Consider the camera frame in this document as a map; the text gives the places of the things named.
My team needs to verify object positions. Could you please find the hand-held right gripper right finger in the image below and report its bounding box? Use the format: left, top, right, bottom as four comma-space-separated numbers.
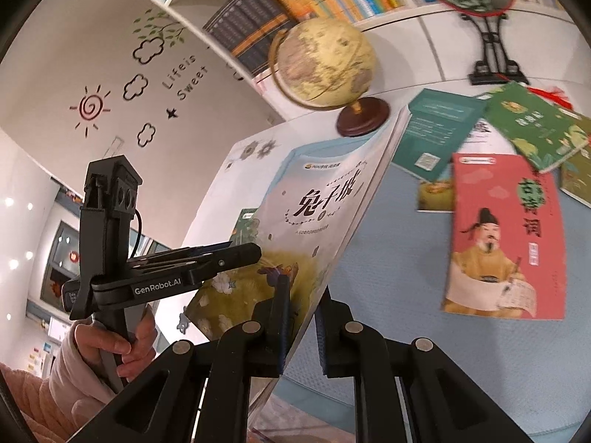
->
313, 288, 536, 443

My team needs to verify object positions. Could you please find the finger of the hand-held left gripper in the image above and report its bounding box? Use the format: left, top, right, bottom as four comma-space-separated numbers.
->
194, 241, 263, 283
134, 240, 234, 268

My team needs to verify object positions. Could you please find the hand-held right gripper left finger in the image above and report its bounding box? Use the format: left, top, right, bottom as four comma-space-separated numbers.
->
65, 276, 296, 443

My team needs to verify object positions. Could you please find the green floral book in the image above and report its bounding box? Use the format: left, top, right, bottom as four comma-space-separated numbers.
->
185, 207, 264, 347

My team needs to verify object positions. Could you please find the white rabbit picture book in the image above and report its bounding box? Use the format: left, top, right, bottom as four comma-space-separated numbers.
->
247, 106, 413, 425

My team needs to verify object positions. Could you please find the salmon red poet book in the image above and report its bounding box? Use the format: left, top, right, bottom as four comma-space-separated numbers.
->
441, 152, 568, 320

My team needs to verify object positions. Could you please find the row of dark grey books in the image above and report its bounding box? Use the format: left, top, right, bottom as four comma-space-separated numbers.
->
202, 0, 301, 77

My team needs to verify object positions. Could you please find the person's left hand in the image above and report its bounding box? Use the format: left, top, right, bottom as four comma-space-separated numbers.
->
74, 308, 158, 381

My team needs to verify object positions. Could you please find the light blue textured mat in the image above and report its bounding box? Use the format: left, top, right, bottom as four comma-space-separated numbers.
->
272, 148, 591, 439

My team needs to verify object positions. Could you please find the yellow illustrated book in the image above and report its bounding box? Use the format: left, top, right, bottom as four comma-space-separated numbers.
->
417, 179, 457, 214

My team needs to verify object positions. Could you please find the antique style globe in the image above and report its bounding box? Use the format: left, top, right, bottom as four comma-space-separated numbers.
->
268, 18, 391, 138

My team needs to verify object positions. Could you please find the teal book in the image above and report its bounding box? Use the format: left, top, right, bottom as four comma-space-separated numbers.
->
392, 87, 491, 183

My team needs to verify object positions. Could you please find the white bookshelf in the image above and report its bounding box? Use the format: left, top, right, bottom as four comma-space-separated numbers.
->
85, 0, 583, 102

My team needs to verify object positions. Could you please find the dark green book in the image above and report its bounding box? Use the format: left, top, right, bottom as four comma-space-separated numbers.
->
482, 80, 591, 174

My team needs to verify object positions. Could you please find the olive green insect book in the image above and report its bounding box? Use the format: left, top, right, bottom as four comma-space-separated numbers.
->
560, 136, 591, 209

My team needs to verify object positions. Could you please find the red tassel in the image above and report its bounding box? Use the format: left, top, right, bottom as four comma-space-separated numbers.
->
526, 84, 575, 112

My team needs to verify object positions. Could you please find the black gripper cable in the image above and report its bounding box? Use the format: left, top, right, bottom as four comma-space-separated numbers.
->
129, 207, 144, 259

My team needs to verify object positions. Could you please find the sun wall sticker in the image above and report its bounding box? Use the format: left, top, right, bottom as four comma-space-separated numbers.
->
69, 84, 112, 138

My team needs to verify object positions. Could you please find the lettering wall sticker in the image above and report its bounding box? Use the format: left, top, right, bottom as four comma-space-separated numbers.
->
161, 53, 208, 102

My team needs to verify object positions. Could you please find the tree wall sticker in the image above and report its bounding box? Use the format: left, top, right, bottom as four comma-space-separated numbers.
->
131, 9, 188, 47

